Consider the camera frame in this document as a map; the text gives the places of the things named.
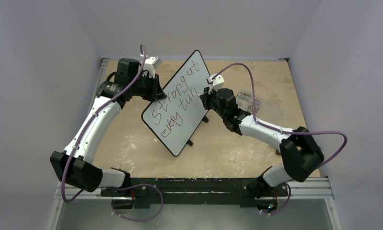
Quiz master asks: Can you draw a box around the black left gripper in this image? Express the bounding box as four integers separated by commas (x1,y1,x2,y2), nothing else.
130,72,166,102

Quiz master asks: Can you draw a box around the white whiteboard black frame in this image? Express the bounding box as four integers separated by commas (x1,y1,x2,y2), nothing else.
141,50,210,157

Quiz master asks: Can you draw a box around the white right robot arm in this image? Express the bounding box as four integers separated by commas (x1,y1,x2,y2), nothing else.
200,87,325,195

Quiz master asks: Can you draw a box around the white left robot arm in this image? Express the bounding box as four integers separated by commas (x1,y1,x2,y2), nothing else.
50,57,166,196

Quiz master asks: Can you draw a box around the clear plastic screw box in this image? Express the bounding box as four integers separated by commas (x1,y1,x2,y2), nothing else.
237,91,289,126

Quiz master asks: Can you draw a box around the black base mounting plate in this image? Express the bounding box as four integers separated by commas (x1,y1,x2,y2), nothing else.
101,178,288,210

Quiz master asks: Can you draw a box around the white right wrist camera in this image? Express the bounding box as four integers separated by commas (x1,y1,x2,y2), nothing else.
206,73,225,94

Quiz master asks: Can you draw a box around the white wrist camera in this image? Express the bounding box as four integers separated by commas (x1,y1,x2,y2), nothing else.
143,57,162,78
206,73,225,94

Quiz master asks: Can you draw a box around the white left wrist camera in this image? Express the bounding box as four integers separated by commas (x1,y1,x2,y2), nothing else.
143,57,162,78

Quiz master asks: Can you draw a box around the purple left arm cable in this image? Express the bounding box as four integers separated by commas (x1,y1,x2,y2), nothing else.
60,44,164,222

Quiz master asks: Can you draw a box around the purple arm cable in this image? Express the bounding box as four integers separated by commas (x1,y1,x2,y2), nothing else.
60,44,164,222
212,62,349,216

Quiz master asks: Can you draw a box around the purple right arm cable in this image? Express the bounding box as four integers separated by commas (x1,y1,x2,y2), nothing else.
212,62,349,216

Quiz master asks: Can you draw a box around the aluminium extrusion rail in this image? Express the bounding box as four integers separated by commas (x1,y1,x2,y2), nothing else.
53,177,334,200

